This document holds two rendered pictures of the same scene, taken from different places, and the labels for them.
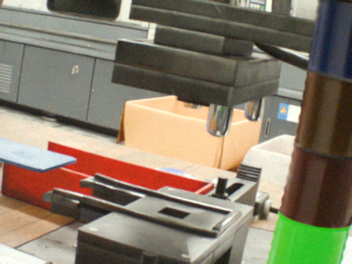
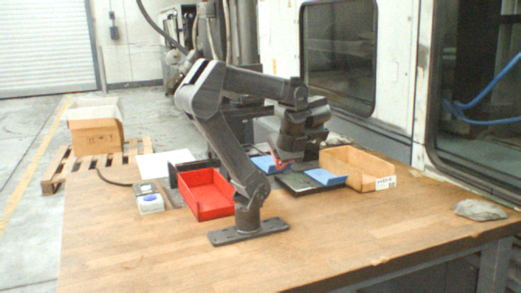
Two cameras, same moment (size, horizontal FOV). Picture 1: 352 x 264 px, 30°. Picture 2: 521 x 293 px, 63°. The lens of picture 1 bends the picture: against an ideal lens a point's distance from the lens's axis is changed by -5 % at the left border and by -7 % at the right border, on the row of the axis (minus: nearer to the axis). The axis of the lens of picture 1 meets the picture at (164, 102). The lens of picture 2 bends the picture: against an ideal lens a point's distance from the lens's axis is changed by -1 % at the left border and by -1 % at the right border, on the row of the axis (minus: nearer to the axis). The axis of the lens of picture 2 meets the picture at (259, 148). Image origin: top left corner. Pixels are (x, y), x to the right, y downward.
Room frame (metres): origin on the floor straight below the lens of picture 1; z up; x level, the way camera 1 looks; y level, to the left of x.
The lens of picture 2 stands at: (1.50, 1.04, 1.41)
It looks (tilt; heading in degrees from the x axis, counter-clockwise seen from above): 17 degrees down; 228
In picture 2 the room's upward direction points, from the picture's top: 3 degrees counter-clockwise
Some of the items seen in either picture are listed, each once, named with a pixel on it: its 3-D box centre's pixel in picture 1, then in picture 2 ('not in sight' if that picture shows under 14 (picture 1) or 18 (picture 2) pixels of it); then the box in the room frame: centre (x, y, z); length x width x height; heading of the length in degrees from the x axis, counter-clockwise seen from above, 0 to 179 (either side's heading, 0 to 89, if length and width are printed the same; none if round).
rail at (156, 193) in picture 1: (177, 208); not in sight; (0.65, -0.03, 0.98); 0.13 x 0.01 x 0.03; 70
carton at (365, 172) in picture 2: not in sight; (355, 168); (0.39, 0.26, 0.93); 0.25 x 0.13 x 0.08; 70
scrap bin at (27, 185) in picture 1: (104, 190); (206, 192); (0.84, 0.06, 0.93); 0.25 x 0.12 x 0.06; 70
